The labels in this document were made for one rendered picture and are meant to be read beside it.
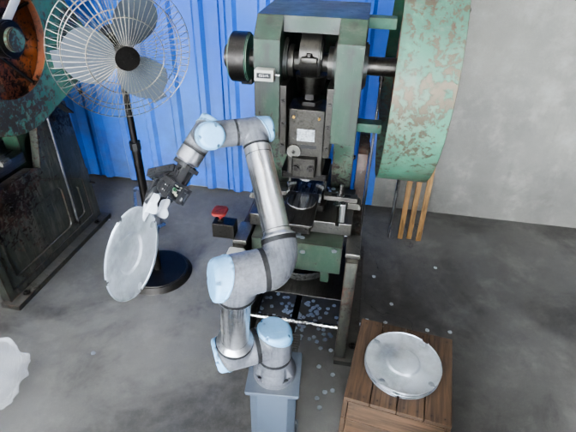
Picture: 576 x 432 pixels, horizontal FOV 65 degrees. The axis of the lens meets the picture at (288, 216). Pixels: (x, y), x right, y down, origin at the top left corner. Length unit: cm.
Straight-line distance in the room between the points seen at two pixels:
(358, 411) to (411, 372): 25
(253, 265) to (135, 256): 42
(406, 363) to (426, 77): 105
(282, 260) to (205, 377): 120
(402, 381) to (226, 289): 91
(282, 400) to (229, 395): 55
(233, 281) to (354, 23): 100
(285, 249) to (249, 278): 12
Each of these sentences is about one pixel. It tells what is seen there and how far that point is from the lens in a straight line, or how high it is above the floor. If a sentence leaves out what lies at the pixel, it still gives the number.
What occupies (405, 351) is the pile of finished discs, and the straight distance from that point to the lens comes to 190.
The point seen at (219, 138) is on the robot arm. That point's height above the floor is 130.
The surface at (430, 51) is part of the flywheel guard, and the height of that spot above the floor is 148.
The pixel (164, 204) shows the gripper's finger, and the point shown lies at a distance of 139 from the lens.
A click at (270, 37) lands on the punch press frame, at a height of 144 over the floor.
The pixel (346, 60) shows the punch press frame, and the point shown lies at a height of 138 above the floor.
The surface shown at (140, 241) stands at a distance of 140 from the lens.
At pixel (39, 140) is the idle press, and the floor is 73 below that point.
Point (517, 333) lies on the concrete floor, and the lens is 271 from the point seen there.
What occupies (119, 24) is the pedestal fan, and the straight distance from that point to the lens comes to 204.
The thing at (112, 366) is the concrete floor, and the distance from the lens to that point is 239.
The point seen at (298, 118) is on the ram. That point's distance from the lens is 179.
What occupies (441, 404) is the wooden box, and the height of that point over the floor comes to 35.
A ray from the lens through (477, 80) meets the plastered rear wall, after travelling 307.
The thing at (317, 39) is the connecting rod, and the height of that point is 142.
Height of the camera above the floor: 181
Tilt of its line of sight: 34 degrees down
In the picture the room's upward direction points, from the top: 1 degrees clockwise
